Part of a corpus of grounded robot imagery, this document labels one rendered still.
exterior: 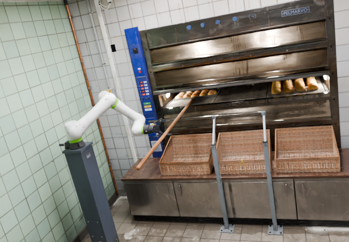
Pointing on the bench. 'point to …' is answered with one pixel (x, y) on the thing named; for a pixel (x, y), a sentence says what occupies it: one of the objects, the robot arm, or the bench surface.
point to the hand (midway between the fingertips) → (170, 127)
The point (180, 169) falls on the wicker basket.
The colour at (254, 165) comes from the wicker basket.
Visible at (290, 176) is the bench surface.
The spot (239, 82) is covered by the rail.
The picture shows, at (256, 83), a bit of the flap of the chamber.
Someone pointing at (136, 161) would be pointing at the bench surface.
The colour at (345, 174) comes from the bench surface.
